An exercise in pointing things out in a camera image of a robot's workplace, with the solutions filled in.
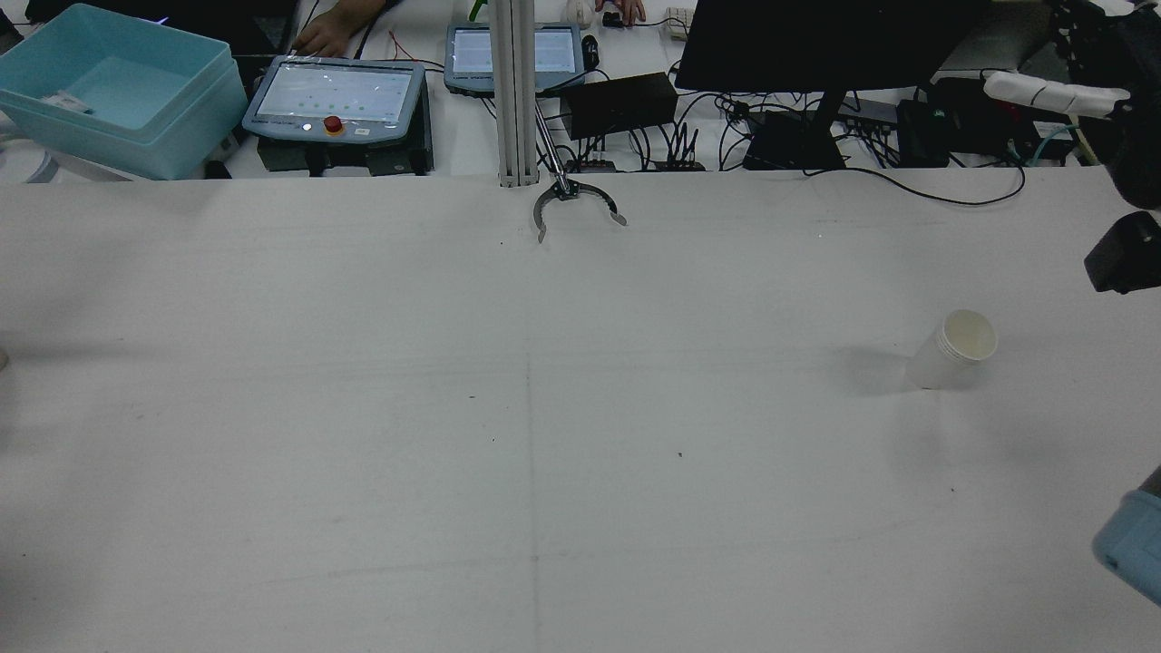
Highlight aluminium profile post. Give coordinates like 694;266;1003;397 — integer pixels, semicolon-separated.
490;0;541;189

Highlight black rectangular box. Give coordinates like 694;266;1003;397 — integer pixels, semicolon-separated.
561;73;679;140

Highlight metal claw grabber tool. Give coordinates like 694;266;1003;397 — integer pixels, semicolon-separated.
533;98;629;244

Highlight right robot dexterous hand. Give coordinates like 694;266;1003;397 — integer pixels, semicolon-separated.
983;0;1161;211

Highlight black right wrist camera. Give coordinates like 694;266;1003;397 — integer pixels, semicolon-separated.
1084;210;1161;296

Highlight light blue plastic bin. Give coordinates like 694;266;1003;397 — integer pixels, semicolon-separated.
0;3;249;180

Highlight black computer monitor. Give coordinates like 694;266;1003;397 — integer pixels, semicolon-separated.
676;0;994;92

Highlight white paper cup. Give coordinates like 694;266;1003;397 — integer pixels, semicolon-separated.
905;309;999;391

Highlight black monitor stand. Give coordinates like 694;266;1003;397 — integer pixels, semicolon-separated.
744;89;849;171

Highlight grey robot teach pendant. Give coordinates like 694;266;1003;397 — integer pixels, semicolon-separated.
241;56;427;146
444;23;586;96

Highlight long black table cable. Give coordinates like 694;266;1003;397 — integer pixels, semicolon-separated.
803;154;1028;208

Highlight tangled black cable bundle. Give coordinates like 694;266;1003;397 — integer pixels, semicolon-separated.
580;91;754;173

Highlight black power brick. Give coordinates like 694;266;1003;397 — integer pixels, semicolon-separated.
896;98;953;170

